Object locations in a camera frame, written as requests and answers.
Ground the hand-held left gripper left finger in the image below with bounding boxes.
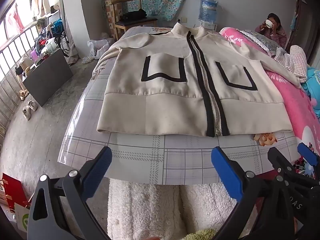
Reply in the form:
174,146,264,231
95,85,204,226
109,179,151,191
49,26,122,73
26,145,113,240

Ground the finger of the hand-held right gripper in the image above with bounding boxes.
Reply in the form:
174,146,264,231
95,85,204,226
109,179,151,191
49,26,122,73
297,142,320,173
267,147,303,181

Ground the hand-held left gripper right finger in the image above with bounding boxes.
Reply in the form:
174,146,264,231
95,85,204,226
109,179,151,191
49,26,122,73
211,146,295,240

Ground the beige jacket with black trim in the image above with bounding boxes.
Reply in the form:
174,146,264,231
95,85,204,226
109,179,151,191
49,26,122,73
96,22,302,138

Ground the pink floral blanket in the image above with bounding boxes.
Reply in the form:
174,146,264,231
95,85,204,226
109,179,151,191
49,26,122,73
219,27,320,180

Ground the grey plaid floral bed sheet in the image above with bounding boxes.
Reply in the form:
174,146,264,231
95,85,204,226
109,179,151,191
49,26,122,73
57,26,300,186

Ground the white fleece robe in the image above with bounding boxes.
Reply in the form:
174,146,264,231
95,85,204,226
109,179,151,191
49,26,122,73
107,179,252,240

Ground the turquoise plush cloth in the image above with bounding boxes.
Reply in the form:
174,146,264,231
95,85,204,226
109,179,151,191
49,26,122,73
301,67,320,118

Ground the white paper bag green print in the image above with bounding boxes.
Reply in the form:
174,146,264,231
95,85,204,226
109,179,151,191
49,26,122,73
14,202,32,231

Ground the red paper bag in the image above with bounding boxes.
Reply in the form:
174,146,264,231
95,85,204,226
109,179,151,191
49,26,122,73
0,172,30,213

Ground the white knitted cloth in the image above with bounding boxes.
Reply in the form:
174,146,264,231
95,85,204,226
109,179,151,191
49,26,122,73
273,45,308,83

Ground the dark grey cabinet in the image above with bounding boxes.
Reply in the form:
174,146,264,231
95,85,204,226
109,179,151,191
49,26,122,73
22,47,74,107

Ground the lace-trimmed pillow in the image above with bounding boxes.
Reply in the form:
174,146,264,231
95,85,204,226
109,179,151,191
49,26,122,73
237,29,286,56

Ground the clear plastic bag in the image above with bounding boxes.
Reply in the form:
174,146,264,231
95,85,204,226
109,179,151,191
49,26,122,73
87,38,116,60

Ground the wheelchair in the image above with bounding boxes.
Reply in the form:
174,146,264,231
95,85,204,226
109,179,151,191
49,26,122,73
51,17,72,57

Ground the metal window railing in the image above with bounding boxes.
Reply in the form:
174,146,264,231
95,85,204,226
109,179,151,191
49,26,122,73
0,22,61,132

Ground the wooden chair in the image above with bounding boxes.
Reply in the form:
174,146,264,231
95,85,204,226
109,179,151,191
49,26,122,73
108,0,158,41

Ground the white water dispenser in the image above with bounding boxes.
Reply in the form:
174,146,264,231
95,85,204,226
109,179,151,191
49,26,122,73
200,21,218,33

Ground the blue water bottle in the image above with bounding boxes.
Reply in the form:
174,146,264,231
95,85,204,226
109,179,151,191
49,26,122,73
198,0,218,27

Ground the red hanging cloth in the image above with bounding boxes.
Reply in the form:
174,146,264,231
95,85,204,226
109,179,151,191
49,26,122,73
5,3,26,35

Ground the beige hanging coat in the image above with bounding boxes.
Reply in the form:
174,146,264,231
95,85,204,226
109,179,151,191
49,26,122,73
31,0,51,18

